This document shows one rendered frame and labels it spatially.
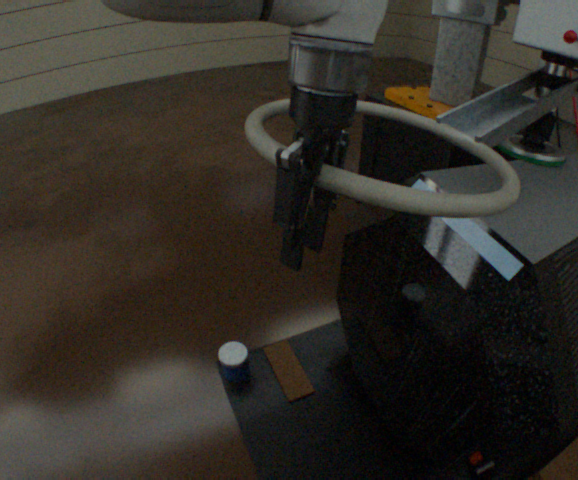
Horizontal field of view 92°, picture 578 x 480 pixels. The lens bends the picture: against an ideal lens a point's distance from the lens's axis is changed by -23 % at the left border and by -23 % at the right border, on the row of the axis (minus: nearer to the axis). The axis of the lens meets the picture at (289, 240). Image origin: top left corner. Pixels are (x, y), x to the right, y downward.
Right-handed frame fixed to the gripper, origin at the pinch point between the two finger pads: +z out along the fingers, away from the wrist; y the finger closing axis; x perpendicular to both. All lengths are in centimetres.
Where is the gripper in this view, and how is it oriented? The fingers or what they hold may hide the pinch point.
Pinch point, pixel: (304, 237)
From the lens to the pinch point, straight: 48.4
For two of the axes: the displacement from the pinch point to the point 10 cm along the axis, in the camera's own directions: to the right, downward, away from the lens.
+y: 5.8, -4.2, 6.9
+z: -1.0, 8.1, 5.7
